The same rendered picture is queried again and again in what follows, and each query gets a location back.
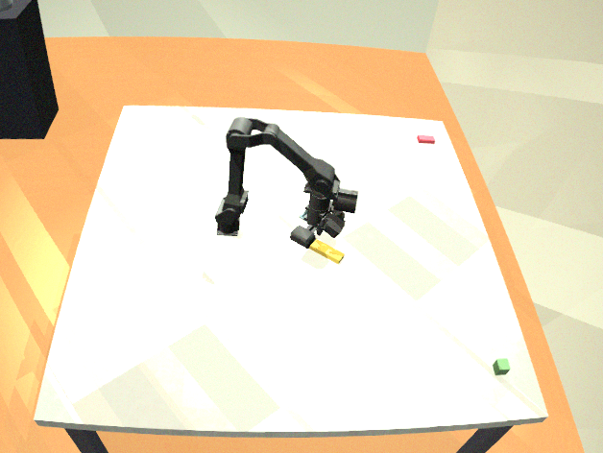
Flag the yellow bar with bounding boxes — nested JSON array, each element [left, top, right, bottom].
[[309, 239, 345, 265]]

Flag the small green cube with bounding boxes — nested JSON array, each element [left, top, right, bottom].
[[493, 359, 510, 376]]

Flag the pink rectangular bar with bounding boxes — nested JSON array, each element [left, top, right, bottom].
[[417, 135, 436, 145]]

